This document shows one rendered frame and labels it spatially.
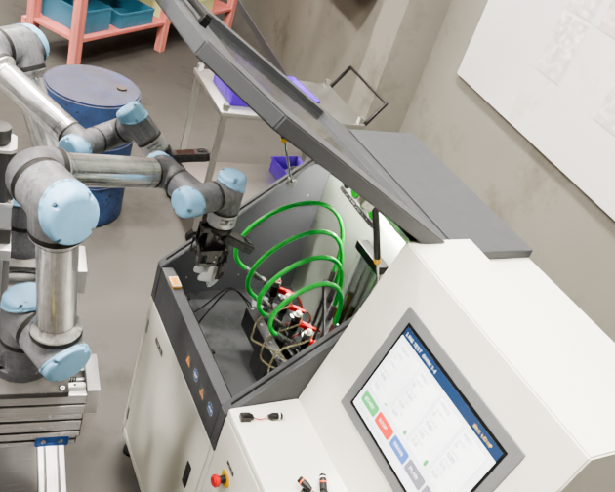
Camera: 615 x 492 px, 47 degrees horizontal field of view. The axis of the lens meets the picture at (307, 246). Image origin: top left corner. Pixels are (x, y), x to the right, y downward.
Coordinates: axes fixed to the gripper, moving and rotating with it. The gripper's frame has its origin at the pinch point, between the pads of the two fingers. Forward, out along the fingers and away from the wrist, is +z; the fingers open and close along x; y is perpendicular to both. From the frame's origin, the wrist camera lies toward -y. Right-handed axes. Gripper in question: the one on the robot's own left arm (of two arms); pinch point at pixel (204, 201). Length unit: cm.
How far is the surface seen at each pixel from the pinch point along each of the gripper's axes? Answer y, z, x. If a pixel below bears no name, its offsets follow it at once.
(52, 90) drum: 45, -20, -189
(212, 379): 27, 38, 25
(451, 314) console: -37, 31, 67
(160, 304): 35, 31, -22
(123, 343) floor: 80, 80, -106
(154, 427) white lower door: 63, 67, -13
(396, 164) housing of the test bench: -57, 30, -8
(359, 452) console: 1, 56, 63
